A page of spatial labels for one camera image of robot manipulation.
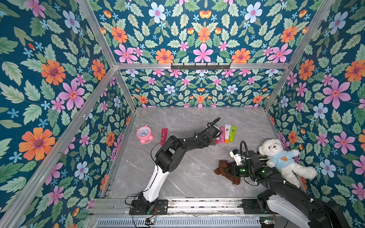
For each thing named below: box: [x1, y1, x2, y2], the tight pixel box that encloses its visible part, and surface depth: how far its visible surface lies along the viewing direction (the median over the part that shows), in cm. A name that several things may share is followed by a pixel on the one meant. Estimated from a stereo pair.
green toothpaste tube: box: [229, 125, 238, 143], surface depth 105 cm
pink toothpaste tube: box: [220, 126, 225, 144], surface depth 101 cm
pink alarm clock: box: [135, 124, 154, 145], surface depth 103 cm
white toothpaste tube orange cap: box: [224, 123, 232, 144], surface depth 106 cm
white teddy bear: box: [258, 138, 318, 189], surface depth 84 cm
